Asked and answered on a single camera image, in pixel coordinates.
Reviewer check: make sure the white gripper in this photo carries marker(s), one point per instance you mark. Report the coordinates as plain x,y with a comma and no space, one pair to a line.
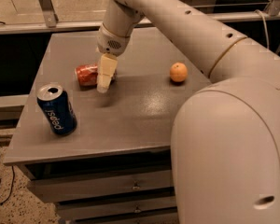
111,43

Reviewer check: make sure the bottom grey drawer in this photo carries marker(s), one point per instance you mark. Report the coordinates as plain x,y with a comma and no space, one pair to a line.
152,218

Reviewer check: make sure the middle grey drawer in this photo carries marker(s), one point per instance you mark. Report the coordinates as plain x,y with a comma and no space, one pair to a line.
92,210

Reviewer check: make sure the grey drawer cabinet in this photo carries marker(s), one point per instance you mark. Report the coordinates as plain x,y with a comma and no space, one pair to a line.
125,130

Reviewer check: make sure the orange fruit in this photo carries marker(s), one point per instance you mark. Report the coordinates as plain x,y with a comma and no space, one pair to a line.
178,72

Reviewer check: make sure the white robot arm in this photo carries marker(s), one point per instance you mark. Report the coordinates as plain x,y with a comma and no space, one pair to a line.
225,141

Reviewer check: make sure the red coke can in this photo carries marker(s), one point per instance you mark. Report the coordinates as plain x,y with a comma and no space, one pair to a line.
87,74

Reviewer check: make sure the metal railing frame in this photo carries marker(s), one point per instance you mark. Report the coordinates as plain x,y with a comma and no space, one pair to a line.
29,16

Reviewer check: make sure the blue pepsi can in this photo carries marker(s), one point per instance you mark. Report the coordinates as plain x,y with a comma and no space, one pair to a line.
55,105

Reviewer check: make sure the grey drawer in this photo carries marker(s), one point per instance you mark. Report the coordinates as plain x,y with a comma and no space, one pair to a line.
89,186
92,210
152,218

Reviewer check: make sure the top grey drawer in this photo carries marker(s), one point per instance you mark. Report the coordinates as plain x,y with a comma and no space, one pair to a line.
89,186

